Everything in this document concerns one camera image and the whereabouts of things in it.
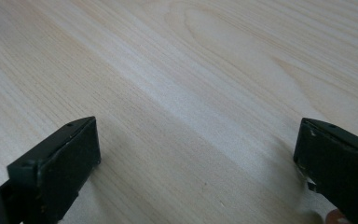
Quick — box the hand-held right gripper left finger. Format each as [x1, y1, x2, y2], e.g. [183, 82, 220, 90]
[0, 116, 102, 224]

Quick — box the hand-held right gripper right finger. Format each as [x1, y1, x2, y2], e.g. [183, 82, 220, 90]
[293, 117, 358, 224]

